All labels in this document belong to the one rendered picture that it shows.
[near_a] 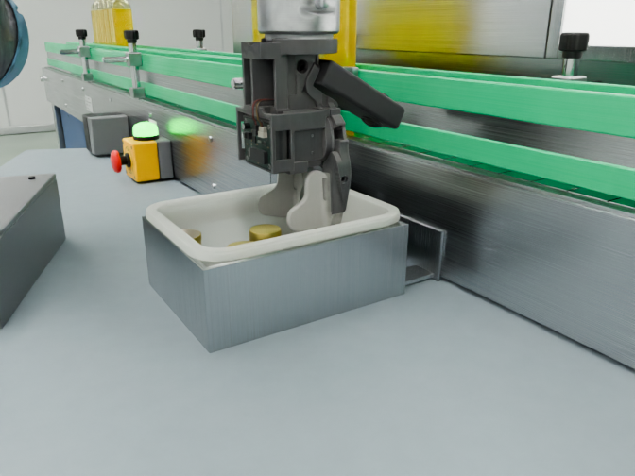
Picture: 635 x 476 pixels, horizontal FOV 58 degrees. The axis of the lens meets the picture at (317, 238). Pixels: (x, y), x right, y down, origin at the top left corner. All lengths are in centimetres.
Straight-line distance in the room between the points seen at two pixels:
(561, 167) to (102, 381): 43
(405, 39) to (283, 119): 45
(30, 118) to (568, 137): 633
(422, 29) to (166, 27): 613
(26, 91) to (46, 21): 72
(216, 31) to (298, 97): 662
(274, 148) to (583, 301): 30
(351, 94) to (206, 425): 32
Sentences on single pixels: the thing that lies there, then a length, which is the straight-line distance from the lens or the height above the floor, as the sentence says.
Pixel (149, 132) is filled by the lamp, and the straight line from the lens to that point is 108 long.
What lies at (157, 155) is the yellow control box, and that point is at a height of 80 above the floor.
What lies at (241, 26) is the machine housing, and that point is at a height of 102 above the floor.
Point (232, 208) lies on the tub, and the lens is 65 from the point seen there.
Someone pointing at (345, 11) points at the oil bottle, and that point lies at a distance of 85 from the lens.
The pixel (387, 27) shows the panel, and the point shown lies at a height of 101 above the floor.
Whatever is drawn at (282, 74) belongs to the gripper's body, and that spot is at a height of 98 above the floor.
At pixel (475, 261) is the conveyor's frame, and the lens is 61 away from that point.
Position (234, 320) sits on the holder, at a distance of 51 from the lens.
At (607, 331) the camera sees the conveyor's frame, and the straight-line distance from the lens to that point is 54.
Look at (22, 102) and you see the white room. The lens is 665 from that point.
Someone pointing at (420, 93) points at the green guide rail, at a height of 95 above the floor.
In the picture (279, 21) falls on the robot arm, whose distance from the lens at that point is 53.
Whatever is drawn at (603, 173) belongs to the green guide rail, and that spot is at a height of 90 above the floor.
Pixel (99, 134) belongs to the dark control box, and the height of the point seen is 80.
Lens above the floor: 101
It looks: 20 degrees down
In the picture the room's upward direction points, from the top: straight up
